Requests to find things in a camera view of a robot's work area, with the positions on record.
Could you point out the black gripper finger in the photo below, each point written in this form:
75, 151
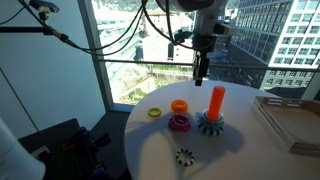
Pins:
196, 65
203, 66

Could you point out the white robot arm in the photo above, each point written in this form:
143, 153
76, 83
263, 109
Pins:
203, 16

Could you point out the wooden tray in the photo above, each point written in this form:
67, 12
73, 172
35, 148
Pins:
293, 123

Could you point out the dark window frame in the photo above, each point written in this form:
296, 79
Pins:
96, 66

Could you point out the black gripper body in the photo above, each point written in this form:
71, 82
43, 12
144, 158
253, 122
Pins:
202, 43

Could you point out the camera on stand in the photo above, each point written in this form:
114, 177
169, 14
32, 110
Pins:
43, 5

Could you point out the black stand bar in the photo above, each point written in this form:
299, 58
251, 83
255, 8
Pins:
23, 29

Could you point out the blue black clamp equipment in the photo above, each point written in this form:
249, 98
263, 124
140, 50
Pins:
80, 150

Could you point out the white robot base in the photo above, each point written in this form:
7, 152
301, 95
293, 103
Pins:
13, 156

